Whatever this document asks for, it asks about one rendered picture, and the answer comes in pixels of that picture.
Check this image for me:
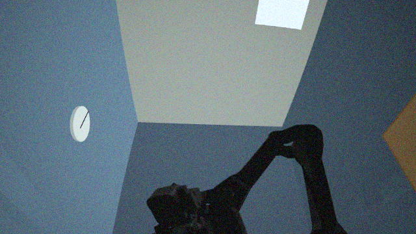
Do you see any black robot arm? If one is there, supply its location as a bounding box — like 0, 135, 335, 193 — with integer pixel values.
146, 124, 347, 234

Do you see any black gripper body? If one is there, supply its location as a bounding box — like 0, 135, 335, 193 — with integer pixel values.
161, 207, 248, 234

